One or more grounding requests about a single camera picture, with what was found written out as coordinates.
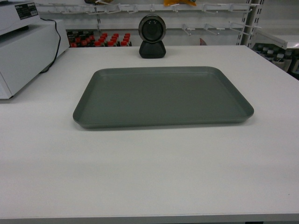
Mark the grey rectangular serving tray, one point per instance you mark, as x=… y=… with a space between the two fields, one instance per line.
x=160 y=96

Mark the black barcode scanner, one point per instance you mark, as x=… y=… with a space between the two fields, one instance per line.
x=152 y=30

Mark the red cap sauce bottles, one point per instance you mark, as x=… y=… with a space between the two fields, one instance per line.
x=88 y=38

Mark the white peg hook rack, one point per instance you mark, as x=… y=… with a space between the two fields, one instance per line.
x=217 y=22

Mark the white cash register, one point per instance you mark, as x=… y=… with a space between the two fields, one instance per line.
x=29 y=44

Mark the dark bottles right shelf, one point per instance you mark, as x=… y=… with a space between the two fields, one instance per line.
x=285 y=59

